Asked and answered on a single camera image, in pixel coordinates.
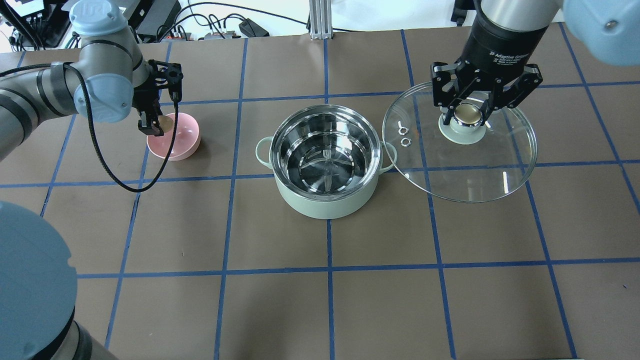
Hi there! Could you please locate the pink bowl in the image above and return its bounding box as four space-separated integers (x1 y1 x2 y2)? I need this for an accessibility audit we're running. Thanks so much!
146 112 201 161

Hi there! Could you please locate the black power adapter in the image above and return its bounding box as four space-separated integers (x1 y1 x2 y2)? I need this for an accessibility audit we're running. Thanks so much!
238 18 270 38

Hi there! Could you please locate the aluminium frame post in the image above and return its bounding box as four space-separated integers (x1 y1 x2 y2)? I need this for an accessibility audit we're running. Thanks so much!
308 0 334 40

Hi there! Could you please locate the glass pot lid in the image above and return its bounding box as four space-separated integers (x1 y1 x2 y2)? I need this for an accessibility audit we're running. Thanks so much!
382 82 538 203

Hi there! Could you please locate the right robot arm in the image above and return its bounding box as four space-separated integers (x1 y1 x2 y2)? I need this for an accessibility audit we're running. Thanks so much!
430 0 640 126

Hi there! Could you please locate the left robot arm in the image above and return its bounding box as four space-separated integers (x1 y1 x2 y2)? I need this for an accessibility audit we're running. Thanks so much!
1 0 184 360

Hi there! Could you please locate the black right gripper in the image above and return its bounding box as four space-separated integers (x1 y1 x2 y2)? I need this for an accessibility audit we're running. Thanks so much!
432 13 543 126

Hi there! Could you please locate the beige egg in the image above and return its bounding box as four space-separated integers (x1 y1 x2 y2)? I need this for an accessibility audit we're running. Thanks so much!
158 115 175 133

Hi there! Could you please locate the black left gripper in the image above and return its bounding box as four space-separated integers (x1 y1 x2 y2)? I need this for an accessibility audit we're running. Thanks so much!
132 60 183 137

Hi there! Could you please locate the black electronics box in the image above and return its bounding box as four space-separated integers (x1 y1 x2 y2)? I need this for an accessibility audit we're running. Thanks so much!
116 0 182 43

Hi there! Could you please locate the mint green electric pot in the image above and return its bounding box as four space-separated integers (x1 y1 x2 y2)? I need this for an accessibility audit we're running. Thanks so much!
254 104 398 220

